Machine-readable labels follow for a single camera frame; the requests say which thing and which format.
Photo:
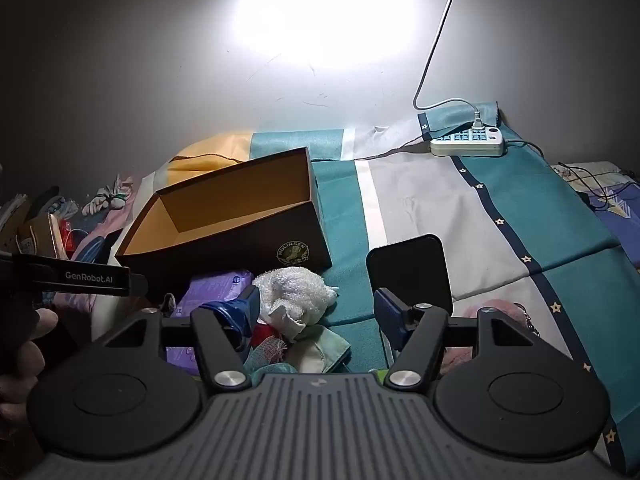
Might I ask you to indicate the red mesh cloth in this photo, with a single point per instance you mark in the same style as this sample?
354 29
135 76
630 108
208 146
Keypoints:
267 342

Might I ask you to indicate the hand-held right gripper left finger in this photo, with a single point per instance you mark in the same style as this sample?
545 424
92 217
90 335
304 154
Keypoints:
250 307

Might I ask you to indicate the black phone stand green base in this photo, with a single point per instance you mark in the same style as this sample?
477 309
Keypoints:
410 270

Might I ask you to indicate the gold paper gift bag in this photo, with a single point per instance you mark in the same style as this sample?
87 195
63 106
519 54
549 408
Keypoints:
42 237

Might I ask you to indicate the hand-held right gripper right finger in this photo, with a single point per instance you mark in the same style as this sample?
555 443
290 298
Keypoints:
389 316

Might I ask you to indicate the white knotted plush toy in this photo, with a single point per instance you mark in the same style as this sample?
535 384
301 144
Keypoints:
107 197

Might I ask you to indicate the purple plastic packet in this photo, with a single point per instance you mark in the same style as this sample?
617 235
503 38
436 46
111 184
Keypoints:
220 285

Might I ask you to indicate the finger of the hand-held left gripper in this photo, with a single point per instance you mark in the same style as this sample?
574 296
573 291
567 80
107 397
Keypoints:
139 285

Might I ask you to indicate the dark cloth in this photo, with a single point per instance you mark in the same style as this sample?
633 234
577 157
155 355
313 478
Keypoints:
46 197

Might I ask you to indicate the white power strip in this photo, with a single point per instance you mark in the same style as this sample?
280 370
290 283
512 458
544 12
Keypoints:
467 142

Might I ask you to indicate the red packet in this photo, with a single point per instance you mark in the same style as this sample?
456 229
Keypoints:
70 235

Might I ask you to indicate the dark brown cardboard shoe box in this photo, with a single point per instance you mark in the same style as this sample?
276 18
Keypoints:
235 220

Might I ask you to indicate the blue printed pillow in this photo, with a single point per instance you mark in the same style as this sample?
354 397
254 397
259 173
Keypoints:
610 195

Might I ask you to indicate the person's left hand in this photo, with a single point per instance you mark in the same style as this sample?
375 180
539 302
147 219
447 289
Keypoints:
25 360

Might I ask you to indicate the pale green cloth black label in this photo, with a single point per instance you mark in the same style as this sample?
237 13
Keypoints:
320 352

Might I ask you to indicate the white terry towel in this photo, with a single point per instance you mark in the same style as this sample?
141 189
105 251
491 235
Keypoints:
295 295

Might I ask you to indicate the stack of papers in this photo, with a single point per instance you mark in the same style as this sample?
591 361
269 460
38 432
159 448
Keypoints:
12 215

